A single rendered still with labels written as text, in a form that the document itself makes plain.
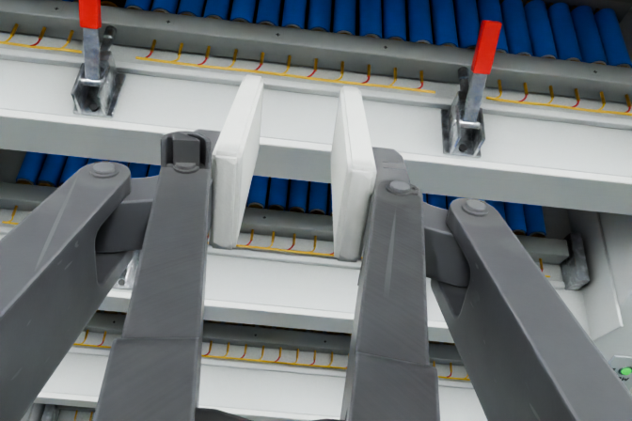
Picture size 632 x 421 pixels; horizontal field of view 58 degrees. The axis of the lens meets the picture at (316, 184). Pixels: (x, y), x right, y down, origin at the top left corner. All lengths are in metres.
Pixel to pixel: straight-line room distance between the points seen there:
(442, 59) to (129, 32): 0.24
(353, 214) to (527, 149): 0.31
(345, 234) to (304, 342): 0.54
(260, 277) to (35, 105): 0.25
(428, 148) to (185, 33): 0.20
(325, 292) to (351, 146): 0.40
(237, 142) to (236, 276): 0.40
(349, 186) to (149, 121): 0.29
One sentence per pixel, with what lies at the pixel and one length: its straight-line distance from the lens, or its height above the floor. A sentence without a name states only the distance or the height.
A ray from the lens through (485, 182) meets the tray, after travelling 0.45.
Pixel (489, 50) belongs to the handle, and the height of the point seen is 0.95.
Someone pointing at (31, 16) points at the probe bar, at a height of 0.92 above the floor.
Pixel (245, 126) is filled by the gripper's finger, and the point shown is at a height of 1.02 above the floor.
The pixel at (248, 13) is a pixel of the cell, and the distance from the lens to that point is 0.47.
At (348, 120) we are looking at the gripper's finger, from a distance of 0.18.
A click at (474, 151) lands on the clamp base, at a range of 0.43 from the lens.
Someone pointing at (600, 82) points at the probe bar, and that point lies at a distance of 0.50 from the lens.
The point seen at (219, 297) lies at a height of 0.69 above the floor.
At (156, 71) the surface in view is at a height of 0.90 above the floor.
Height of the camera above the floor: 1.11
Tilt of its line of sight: 39 degrees down
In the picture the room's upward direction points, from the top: 8 degrees clockwise
